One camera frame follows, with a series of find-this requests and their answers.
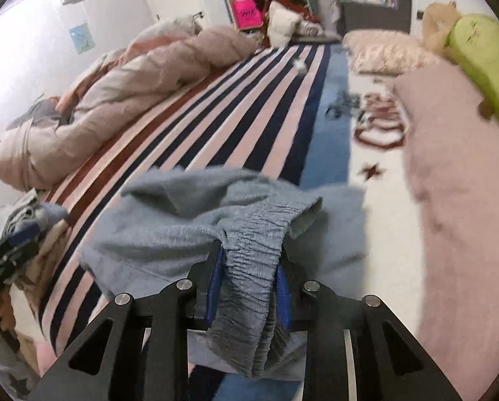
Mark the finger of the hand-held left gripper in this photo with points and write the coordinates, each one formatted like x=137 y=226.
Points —
x=24 y=235

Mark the grey star printed cloth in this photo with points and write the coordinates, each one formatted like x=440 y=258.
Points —
x=11 y=376

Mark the beige pillow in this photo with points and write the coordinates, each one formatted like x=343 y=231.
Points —
x=462 y=196

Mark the pink bag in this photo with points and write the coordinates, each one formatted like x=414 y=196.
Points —
x=247 y=13

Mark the chair heaped with clothes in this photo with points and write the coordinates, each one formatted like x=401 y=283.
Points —
x=287 y=12

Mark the floral pillow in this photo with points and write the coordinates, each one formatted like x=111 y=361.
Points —
x=383 y=52

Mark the dark grey desk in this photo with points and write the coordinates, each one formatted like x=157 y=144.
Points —
x=374 y=19

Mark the striped bed blanket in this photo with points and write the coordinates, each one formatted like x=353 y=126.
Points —
x=233 y=133

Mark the brown plush toy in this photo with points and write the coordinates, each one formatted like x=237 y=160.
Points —
x=437 y=25

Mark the pile of grey clothes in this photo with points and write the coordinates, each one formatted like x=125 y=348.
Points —
x=22 y=213

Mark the small blue wall poster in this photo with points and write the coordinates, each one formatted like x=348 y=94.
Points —
x=81 y=38

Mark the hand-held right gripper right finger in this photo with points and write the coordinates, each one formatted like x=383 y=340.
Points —
x=283 y=300

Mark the beige pink duvet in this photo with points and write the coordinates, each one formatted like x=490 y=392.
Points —
x=141 y=92

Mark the grey-blue pants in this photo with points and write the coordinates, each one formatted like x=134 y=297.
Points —
x=170 y=225

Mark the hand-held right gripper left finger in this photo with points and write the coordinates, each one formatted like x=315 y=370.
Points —
x=216 y=284

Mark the green avocado plush toy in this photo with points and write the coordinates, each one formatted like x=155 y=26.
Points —
x=487 y=58

